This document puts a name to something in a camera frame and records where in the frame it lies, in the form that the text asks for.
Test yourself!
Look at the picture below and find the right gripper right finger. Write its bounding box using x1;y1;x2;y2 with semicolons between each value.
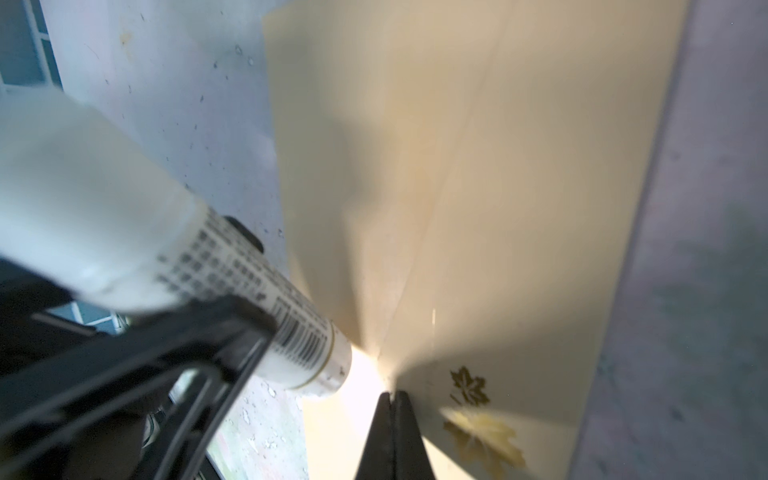
393;390;436;480

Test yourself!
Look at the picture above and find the white glue stick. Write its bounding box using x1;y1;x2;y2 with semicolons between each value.
1;88;352;398

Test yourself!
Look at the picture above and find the yellow envelope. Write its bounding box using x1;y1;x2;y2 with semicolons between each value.
263;1;689;479

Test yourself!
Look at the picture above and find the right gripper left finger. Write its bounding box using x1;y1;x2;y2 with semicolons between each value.
355;392;395;480

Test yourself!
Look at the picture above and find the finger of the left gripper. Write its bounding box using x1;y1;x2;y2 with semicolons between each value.
0;293;278;480

